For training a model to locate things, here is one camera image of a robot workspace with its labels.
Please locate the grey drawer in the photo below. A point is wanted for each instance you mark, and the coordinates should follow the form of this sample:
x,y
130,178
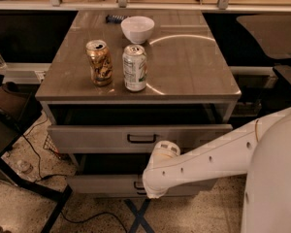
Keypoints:
x,y
109,174
127,139

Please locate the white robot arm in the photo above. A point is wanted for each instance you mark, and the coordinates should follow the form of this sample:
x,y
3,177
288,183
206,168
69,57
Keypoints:
x,y
260,149

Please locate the grey drawer cabinet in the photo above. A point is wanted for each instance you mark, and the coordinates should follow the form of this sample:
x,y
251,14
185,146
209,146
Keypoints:
x,y
188,81

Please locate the white green soda can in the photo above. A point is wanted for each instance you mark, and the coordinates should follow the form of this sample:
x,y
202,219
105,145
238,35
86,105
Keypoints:
x,y
134,67

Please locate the gold crumpled soda can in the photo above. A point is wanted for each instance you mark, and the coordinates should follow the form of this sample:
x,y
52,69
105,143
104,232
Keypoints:
x,y
101,66

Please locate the white bowl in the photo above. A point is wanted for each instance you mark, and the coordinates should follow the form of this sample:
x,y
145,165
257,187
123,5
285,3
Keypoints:
x,y
137,29

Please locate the blue snack bar wrapper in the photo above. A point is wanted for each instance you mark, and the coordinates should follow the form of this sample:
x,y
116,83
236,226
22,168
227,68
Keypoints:
x,y
115,19

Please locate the blue tape cross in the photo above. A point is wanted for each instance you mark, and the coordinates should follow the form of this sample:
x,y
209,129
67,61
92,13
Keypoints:
x,y
139,215

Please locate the brown bag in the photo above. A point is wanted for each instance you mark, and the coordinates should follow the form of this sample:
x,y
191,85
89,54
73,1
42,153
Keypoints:
x,y
19,108

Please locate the clear plastic bottle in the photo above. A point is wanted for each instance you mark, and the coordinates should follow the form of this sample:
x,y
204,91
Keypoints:
x,y
24,167

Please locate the black office chair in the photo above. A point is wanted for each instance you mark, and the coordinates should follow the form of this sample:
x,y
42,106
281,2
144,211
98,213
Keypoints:
x,y
273,34

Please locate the wire basket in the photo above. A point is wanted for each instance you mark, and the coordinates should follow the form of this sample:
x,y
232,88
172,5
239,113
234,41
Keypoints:
x,y
50,146

